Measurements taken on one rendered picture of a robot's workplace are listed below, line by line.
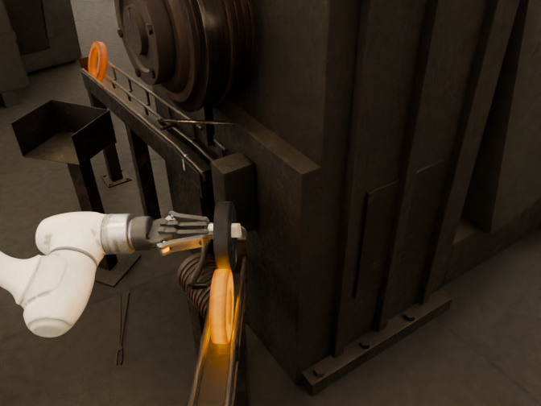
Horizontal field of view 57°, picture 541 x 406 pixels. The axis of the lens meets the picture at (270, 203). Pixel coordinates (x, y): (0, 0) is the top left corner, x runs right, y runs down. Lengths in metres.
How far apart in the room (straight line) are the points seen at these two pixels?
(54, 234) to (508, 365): 1.56
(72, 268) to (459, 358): 1.39
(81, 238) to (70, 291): 0.13
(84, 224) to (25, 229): 1.53
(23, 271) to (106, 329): 1.02
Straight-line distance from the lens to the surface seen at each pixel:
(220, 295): 1.01
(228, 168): 1.34
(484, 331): 2.09
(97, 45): 2.53
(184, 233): 1.10
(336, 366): 1.78
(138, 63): 1.45
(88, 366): 1.98
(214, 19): 1.22
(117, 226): 1.12
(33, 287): 1.06
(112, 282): 2.22
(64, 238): 1.14
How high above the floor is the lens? 1.53
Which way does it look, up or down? 37 degrees down
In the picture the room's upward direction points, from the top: 1 degrees counter-clockwise
